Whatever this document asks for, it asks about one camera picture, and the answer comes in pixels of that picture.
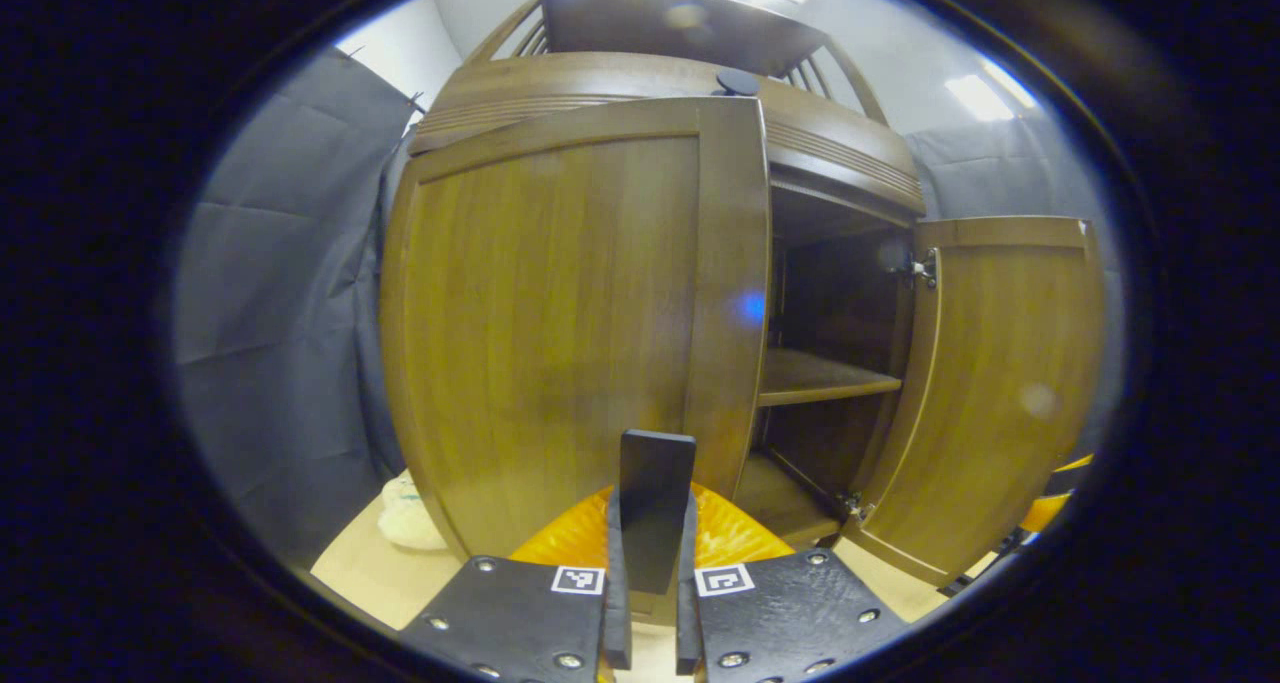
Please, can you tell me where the small ceiling light panel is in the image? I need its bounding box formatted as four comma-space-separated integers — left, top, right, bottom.
945, 58, 1036, 122

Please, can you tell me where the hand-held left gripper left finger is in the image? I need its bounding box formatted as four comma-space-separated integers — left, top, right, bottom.
400, 483, 633, 683

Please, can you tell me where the wooden inner cabinet shelf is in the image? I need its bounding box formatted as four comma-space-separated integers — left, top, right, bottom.
757, 348, 903, 409

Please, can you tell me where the wooden shoe cabinet door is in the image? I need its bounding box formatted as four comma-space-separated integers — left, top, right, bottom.
845, 216, 1106, 589
380, 96, 771, 619

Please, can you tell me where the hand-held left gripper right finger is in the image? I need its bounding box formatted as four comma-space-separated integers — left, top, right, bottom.
676, 483, 911, 683

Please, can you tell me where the cream soft object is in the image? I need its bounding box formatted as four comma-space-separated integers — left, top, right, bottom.
378, 470, 448, 551

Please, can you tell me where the black backdrop cloth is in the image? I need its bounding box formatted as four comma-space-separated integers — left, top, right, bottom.
170, 48, 1126, 574

